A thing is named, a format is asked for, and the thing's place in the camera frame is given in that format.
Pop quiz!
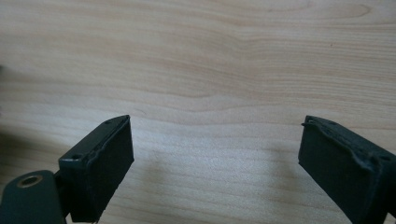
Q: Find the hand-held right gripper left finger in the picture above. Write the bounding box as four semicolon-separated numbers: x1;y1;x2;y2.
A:
54;114;135;224

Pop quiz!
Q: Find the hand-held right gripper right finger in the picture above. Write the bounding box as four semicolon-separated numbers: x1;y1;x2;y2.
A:
298;115;396;224

